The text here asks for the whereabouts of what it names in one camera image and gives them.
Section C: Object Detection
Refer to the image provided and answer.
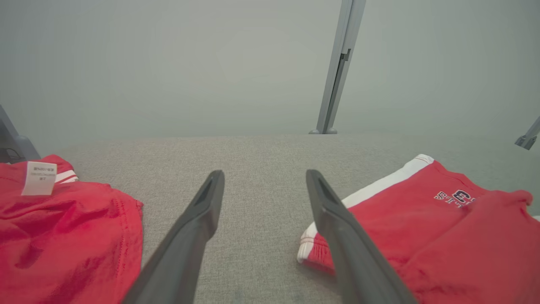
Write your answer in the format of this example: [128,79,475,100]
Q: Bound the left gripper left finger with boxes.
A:
[122,170,225,304]

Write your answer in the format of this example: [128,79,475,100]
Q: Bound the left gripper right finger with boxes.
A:
[306,170,418,304]

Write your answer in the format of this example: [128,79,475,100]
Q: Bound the red shorts white stripe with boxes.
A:
[297,154,540,304]

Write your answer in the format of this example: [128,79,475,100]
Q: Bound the red shorts with white label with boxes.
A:
[0,154,144,304]

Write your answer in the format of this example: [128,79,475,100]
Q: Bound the grey partition post with feet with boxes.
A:
[309,0,367,135]

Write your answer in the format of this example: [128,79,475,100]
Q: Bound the grey partition end post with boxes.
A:
[515,116,540,150]
[0,105,41,164]

